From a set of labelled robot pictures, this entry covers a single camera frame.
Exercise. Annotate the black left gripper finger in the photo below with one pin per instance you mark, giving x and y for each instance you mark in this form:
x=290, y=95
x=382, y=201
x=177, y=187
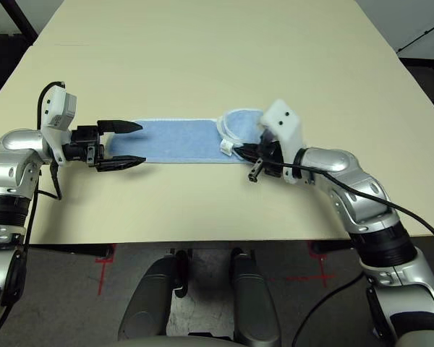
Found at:
x=119, y=163
x=119, y=127

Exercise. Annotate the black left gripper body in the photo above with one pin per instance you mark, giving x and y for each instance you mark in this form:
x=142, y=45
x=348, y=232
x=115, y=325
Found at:
x=85, y=139

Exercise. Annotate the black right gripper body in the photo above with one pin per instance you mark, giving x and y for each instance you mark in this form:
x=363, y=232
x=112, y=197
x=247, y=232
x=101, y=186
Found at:
x=271, y=153

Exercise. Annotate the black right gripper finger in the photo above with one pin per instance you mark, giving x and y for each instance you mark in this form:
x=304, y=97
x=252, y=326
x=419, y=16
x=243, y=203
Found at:
x=249, y=156
x=255, y=147

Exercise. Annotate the light blue terry towel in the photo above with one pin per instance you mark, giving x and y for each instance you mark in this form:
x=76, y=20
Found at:
x=181, y=141

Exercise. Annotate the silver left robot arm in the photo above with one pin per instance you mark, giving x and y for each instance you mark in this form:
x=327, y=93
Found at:
x=14, y=152

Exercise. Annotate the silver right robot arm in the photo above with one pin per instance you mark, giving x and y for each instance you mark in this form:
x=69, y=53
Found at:
x=347, y=170

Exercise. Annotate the black table foot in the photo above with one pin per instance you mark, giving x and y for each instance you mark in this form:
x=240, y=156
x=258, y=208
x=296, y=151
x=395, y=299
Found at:
x=332, y=246
x=68, y=250

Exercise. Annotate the black foam floor mats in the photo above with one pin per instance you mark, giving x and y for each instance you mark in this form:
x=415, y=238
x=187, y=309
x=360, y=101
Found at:
x=3, y=58

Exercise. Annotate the dark grey robot left leg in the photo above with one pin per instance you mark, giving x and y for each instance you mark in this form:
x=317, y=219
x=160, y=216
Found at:
x=152, y=300

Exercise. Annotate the dark grey robot leg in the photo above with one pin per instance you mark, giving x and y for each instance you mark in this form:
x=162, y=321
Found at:
x=152, y=300
x=257, y=303

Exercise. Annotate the dark grey robot right leg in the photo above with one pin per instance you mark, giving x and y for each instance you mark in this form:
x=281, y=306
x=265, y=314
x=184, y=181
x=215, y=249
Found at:
x=257, y=303

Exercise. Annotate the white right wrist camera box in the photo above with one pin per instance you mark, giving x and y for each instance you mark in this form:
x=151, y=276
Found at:
x=285, y=126

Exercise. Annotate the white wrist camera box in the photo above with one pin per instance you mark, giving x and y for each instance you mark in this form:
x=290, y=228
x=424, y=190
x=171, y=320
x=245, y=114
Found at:
x=285, y=126
x=58, y=108

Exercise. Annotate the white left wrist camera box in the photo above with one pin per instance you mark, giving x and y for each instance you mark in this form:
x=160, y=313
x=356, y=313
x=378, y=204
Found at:
x=58, y=108

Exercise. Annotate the beige side table black frame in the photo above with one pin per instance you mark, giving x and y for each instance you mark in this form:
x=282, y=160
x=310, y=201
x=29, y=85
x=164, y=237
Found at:
x=21, y=18

